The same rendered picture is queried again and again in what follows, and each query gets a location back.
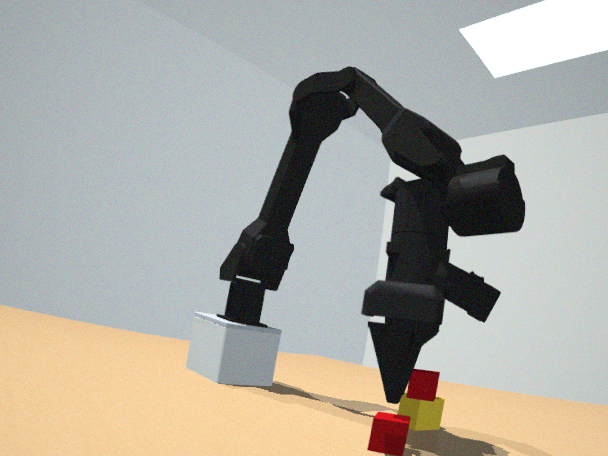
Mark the red cube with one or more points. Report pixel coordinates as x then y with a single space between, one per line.
423 385
388 433

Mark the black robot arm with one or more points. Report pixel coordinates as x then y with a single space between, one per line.
473 199

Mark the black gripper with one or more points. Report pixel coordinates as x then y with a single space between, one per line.
412 307

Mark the yellow cube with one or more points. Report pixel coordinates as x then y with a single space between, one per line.
425 415

